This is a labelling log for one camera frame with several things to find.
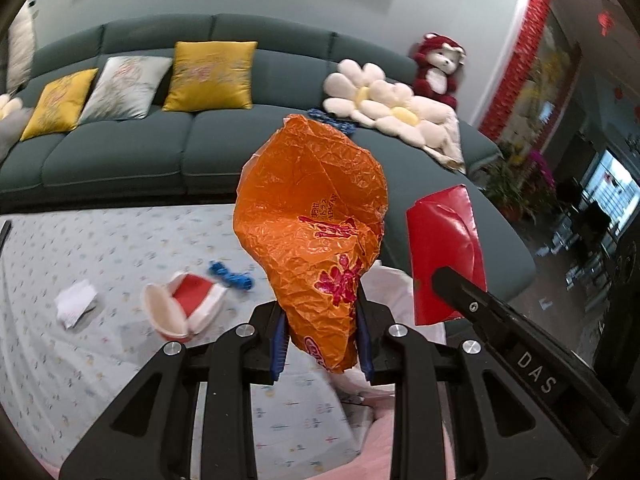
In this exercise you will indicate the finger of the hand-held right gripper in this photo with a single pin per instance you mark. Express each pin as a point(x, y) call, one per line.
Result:
point(465, 300)

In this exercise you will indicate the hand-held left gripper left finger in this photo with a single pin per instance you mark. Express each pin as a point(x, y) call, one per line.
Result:
point(278, 355)

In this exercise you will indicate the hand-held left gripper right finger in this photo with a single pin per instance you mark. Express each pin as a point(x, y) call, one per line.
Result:
point(365, 355)

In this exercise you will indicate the red envelope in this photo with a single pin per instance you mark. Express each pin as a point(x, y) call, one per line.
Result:
point(440, 240)

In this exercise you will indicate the orange plastic bag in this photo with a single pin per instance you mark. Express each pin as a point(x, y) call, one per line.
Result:
point(300, 210)

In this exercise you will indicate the blue ribbon toy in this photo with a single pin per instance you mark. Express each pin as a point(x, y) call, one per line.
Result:
point(230, 277)

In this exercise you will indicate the pink fluffy blanket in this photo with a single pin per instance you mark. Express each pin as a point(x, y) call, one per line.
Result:
point(380, 450)

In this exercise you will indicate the potted flower plants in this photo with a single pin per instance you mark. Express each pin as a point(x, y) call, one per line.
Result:
point(515, 185)

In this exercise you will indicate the cream blanket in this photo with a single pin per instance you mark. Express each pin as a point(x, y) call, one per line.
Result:
point(450, 152)

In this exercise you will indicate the cream flower cushion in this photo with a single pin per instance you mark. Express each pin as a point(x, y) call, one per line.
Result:
point(425, 117)
point(345, 77)

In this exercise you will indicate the bright window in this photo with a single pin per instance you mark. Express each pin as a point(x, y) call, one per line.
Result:
point(612, 185)

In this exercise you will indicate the floral tablecloth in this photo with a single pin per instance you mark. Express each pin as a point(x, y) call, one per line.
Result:
point(125, 240)

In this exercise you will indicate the small crumpled white tissue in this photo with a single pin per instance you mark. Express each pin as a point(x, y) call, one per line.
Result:
point(75, 305)

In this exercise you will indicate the red monkey plush toy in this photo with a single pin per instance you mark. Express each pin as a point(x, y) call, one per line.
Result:
point(430, 85)

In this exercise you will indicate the blue knitted cloth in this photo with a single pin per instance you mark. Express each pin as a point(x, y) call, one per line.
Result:
point(335, 122)

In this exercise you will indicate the large framed painting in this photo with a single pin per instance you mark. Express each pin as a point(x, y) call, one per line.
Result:
point(555, 75)

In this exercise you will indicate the teal corner sofa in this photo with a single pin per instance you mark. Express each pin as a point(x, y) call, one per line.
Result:
point(125, 160)

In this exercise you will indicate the large yellow embroidered cushion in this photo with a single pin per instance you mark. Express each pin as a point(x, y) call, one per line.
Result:
point(210, 77)

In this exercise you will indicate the white floral cushion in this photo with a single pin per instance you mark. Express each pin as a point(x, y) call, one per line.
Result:
point(125, 87)

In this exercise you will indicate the small yellow embroidered cushion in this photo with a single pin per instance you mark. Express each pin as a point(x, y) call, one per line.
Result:
point(60, 102)

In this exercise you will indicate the small cream flower plush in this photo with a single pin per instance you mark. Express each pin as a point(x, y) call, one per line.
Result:
point(9, 106)

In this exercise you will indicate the white long plush toy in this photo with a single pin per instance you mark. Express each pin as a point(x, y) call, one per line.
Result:
point(21, 45)

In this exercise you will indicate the red wall decoration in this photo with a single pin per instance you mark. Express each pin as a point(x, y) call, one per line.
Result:
point(525, 50)

